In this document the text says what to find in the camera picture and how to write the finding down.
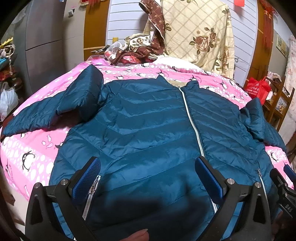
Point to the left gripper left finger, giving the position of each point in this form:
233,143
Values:
41,219

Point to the pink penguin bedsheet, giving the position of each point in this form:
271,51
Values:
28,158

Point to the white plastic bag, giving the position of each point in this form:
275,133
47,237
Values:
9,100

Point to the brown floral crumpled bedding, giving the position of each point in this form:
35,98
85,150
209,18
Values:
138,48

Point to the red gift bag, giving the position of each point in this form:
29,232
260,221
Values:
258,89

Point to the wooden shelf rack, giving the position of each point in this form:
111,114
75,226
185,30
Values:
275,109

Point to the person's left hand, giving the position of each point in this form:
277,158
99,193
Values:
141,235

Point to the grey refrigerator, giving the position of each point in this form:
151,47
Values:
39,46

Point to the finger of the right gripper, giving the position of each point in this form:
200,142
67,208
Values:
290,173

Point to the blue puffer jacket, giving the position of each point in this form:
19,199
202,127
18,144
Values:
147,135

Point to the cream floral quilt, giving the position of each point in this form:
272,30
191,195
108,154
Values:
199,32

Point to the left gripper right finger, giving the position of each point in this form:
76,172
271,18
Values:
253,222

